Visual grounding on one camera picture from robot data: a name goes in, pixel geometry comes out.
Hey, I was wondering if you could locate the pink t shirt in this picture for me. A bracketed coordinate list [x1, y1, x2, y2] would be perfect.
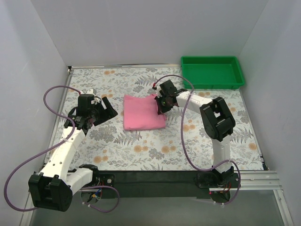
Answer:
[124, 94, 166, 131]

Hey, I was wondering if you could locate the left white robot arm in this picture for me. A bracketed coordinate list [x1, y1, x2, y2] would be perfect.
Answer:
[28, 94, 118, 212]

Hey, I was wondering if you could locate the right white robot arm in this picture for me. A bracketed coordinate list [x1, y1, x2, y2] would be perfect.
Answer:
[152, 80, 236, 187]

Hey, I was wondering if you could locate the green plastic bin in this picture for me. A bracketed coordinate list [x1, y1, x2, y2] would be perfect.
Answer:
[181, 56, 245, 89]

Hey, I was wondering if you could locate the floral patterned table mat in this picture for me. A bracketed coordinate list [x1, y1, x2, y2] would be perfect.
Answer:
[46, 66, 263, 172]

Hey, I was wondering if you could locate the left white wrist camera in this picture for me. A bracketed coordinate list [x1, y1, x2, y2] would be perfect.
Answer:
[80, 88, 102, 105]

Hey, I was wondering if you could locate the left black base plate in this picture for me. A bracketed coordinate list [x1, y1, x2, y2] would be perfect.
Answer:
[95, 174, 115, 187]

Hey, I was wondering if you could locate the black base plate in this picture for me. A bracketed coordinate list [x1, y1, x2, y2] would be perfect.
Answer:
[95, 174, 115, 187]
[194, 172, 238, 189]

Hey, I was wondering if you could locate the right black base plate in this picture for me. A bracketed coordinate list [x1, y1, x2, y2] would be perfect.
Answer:
[194, 172, 238, 189]

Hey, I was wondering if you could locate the aluminium frame rail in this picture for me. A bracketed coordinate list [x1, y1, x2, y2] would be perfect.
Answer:
[21, 170, 293, 226]

